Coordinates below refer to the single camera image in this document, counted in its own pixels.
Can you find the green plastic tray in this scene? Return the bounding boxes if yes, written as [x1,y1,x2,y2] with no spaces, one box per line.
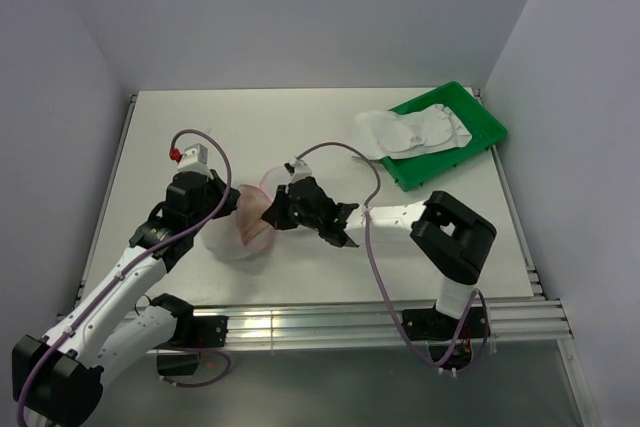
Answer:
[381,81,508,191]

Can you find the pink-rimmed mesh laundry bag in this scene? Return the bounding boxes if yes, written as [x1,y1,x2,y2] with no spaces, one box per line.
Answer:
[198,166,290,262]

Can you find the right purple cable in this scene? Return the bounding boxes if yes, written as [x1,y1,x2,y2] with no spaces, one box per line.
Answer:
[297,141,491,366]

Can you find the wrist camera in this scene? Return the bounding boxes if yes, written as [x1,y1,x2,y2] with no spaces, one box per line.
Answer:
[169,144,210,176]
[284,158,313,185]

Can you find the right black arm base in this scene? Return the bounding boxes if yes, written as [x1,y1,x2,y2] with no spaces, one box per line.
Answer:
[402,306,491,374]

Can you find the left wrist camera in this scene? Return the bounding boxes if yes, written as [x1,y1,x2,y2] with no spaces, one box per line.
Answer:
[169,144,210,176]

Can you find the white bra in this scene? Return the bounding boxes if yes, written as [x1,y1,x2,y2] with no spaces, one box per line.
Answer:
[349,104,473,161]

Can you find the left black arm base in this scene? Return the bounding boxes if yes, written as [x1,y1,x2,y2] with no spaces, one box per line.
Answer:
[149,294,232,388]

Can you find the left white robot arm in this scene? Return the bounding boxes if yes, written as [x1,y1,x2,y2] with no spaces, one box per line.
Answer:
[12,171,240,426]

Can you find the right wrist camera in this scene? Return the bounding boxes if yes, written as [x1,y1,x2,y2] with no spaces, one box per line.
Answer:
[284,158,313,185]

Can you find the beige pink bra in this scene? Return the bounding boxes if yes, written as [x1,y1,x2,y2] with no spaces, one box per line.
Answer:
[237,184,273,252]

